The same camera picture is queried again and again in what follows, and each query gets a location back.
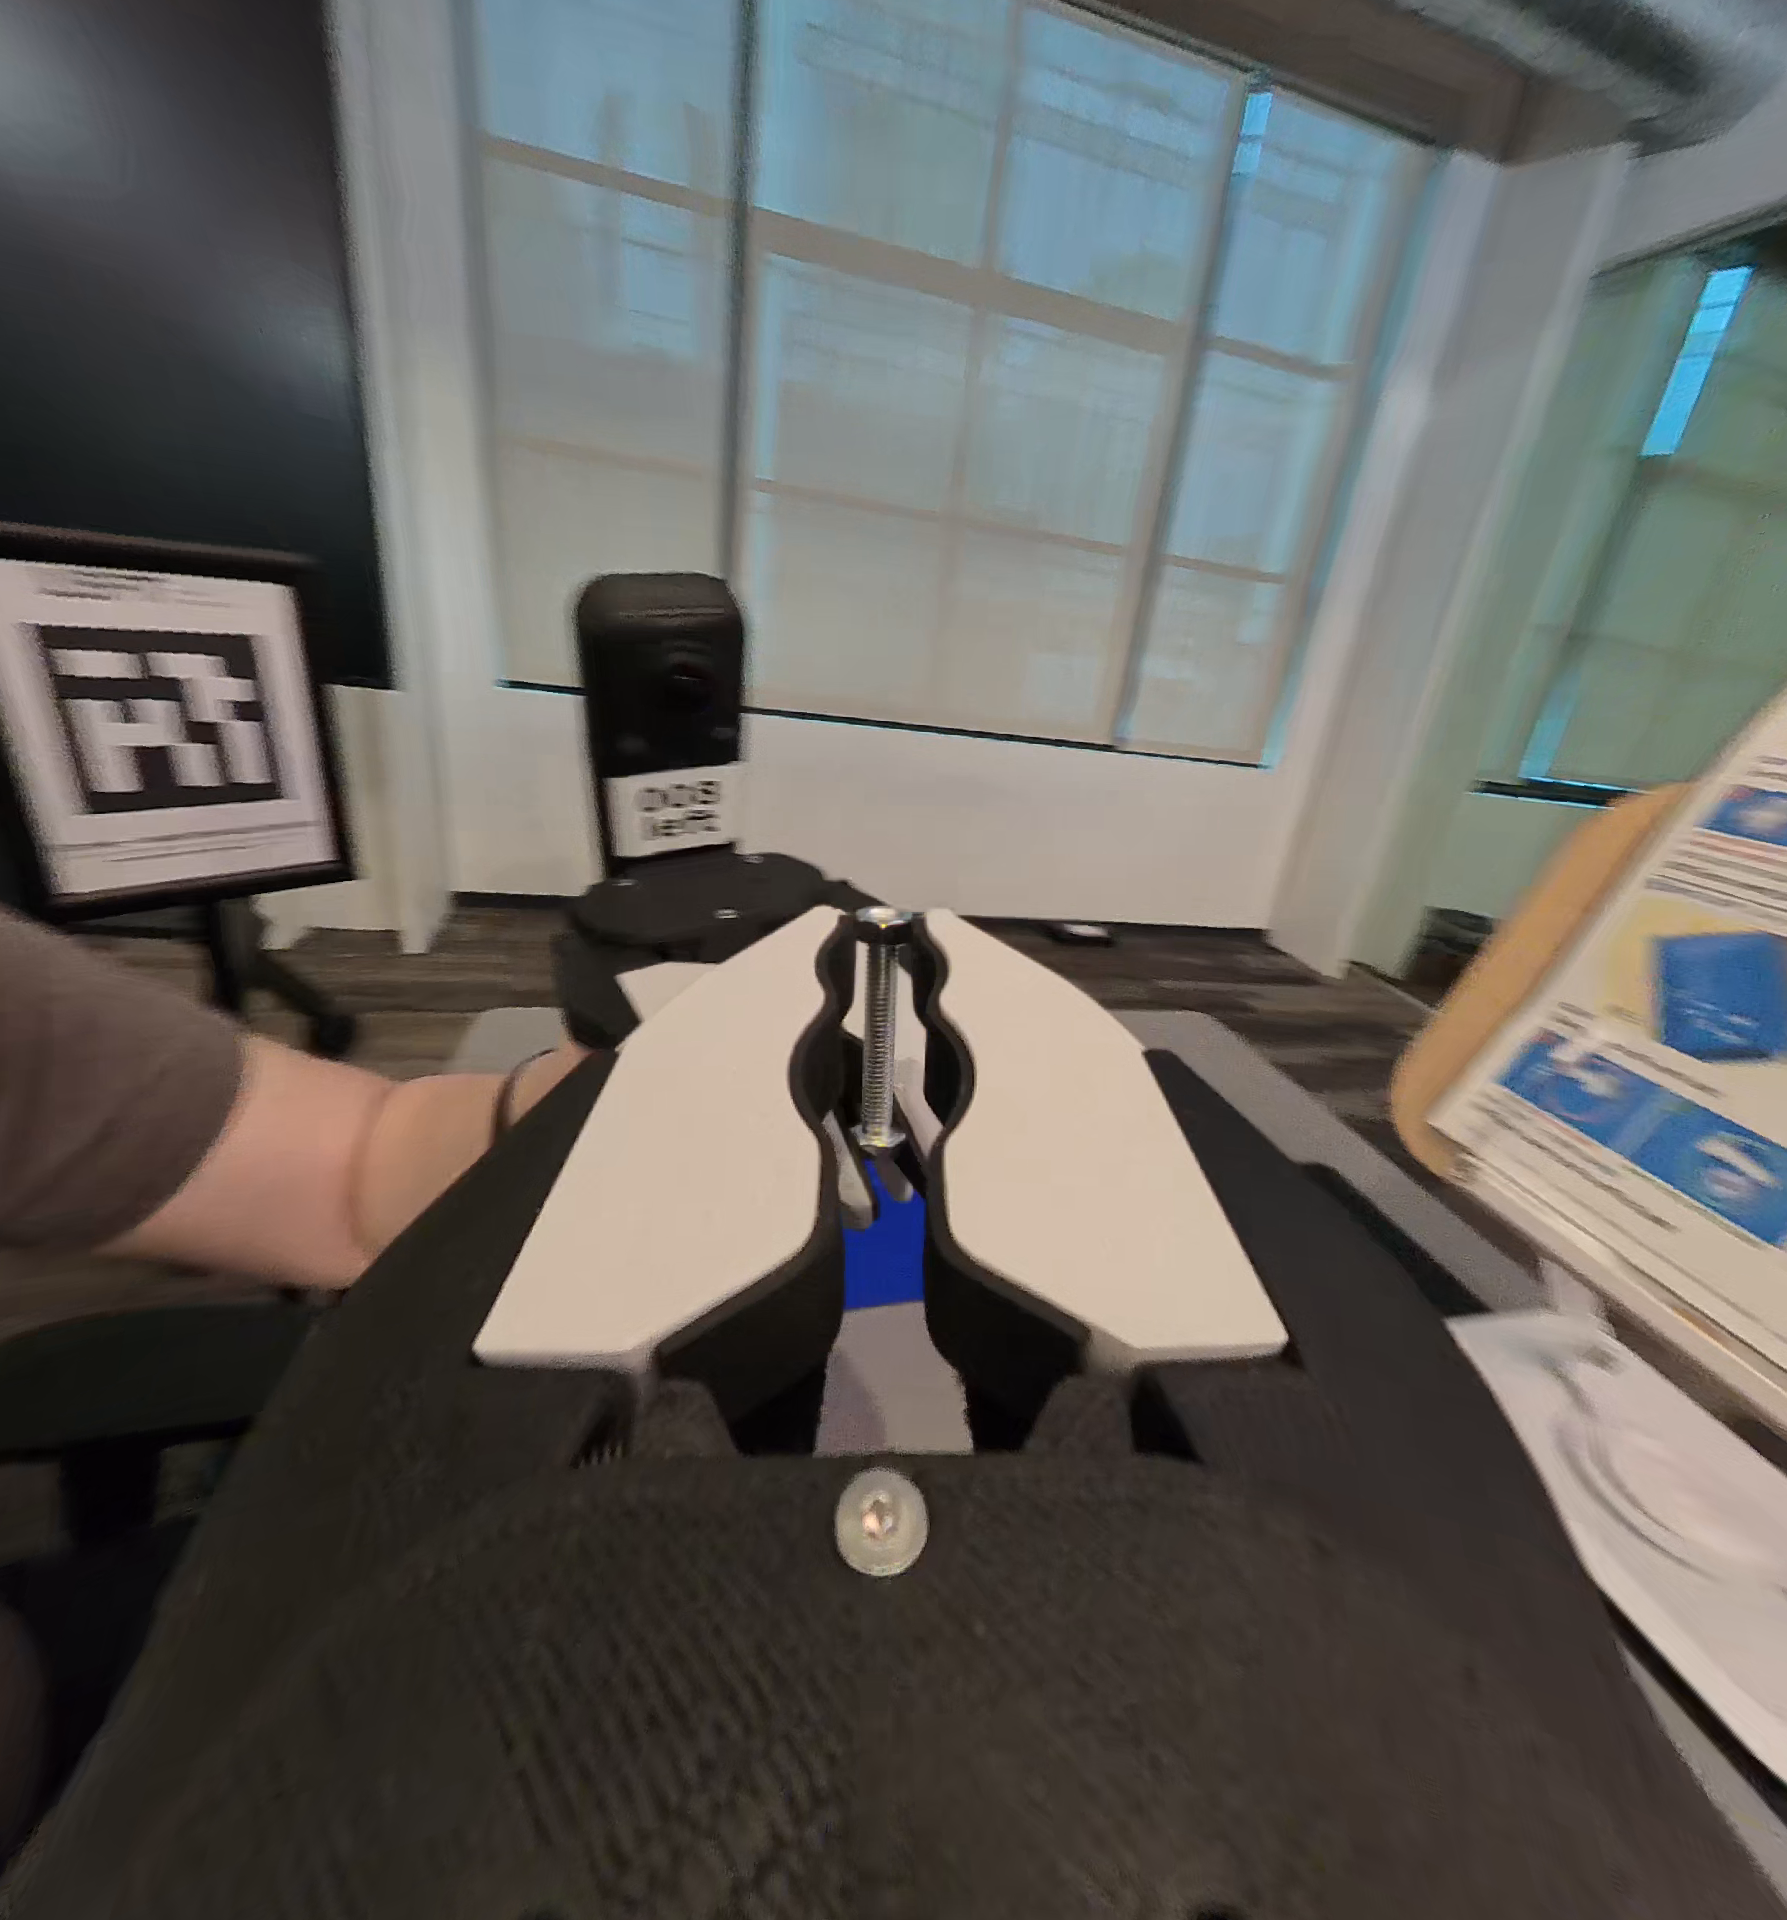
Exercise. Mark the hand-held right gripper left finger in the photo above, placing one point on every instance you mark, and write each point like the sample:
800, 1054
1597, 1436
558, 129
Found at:
668, 1185

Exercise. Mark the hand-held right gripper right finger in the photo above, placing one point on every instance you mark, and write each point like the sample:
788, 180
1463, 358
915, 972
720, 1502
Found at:
1103, 1185

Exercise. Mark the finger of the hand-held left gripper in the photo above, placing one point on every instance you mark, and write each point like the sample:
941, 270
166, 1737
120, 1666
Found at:
852, 1170
915, 1110

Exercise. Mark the silver threaded bolt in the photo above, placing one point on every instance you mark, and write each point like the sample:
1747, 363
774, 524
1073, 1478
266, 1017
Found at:
881, 1035

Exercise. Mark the blue plastic bin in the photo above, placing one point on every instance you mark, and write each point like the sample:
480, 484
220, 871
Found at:
885, 1260

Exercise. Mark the person's left forearm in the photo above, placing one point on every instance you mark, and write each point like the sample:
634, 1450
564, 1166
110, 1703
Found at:
322, 1170

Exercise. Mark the black wristband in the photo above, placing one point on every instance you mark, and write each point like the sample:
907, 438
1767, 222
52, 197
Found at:
518, 1088

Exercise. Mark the small black floor box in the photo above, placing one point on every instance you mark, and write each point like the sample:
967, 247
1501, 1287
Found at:
1081, 932

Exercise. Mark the large grid window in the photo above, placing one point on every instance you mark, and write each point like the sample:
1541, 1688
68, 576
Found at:
953, 420

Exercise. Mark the framed marker sign on stand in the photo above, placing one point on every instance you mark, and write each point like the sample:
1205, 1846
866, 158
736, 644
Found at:
158, 720

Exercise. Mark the wooden clipboard with instruction sheet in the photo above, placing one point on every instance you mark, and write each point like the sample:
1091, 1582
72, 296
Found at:
1703, 1051

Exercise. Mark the large black monitor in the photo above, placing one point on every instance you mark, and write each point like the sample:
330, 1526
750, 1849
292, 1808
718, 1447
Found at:
158, 300

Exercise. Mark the white flat board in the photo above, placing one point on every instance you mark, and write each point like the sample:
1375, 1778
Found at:
1657, 1530

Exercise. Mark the green tinted side window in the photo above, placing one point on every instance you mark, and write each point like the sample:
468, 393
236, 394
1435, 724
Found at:
1687, 571

